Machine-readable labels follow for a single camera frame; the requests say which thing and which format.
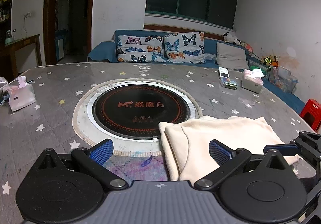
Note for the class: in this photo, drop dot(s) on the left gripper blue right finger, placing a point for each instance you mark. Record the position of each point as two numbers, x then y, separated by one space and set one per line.
230 163

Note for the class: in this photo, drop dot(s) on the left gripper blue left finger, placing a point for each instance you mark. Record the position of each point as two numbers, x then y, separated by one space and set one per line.
91 161

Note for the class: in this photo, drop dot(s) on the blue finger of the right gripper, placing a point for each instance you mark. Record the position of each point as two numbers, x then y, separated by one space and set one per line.
288 149

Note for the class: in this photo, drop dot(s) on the cream sweatshirt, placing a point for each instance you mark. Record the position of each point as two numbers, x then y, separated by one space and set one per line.
186 144

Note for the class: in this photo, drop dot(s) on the red plastic stool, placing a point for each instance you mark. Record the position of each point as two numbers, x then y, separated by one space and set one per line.
311 114

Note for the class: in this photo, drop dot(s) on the black induction cooktop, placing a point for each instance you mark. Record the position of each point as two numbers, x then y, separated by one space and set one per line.
134 111

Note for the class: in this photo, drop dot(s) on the clear plastic toy box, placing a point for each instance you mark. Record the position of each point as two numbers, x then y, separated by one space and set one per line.
228 83

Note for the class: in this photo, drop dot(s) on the clear storage bin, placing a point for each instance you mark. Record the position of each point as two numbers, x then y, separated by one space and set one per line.
283 79

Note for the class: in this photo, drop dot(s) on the white tissue box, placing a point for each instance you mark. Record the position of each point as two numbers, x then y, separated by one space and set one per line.
252 80

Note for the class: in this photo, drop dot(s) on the white remote control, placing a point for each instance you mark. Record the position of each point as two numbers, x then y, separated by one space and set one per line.
223 72

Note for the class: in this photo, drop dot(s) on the yellow plush toys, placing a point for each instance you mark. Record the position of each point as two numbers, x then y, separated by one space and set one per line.
270 60

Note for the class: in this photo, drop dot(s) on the grey cushion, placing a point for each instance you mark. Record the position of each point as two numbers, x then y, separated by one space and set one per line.
231 57

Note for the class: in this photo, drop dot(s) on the pink tissue pack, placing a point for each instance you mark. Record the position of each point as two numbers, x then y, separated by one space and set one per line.
21 93

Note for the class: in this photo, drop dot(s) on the left butterfly pillow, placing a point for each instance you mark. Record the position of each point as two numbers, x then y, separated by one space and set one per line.
140 49

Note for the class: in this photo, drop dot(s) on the butterfly pillow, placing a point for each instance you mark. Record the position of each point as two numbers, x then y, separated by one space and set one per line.
140 49
185 47

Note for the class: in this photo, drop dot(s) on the right butterfly pillow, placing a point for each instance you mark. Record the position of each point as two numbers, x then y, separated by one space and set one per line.
185 47

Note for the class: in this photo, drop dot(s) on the panda plush toy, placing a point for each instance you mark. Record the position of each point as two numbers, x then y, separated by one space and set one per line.
229 38

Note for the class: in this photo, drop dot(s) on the wooden side table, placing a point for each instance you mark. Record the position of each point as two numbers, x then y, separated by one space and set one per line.
19 56

